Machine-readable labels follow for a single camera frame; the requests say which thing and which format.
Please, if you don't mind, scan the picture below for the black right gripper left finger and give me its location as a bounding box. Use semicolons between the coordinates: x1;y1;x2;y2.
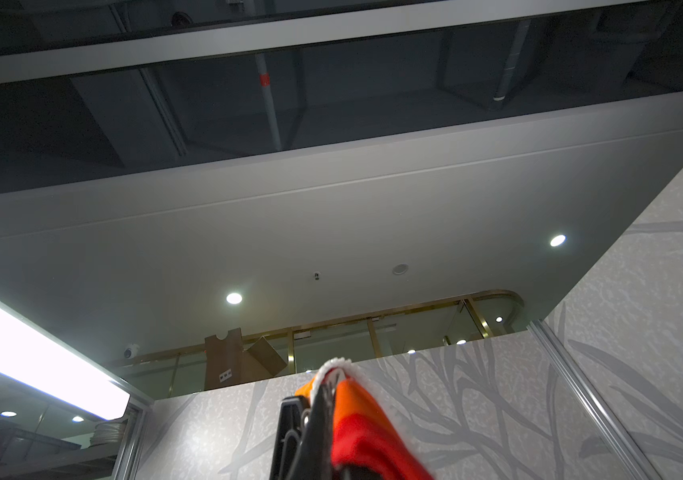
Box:
269;396;310;480

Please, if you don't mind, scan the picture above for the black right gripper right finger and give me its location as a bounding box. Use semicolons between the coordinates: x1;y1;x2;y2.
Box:
293;367;347;480

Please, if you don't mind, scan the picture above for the red white rainbow kids jacket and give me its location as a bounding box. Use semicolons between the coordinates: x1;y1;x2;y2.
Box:
297;358;431;480

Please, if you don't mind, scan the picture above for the brown cardboard box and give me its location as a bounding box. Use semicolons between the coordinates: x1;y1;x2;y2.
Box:
204;328;289;391

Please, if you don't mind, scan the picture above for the bright led light panel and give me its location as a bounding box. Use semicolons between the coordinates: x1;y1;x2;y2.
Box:
0;301;155;421

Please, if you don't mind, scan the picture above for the white dome security camera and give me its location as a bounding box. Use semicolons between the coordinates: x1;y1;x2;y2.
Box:
123;344;140;360

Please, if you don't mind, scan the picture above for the aluminium cage frame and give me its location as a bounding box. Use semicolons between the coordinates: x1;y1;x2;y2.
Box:
527;319;663;480

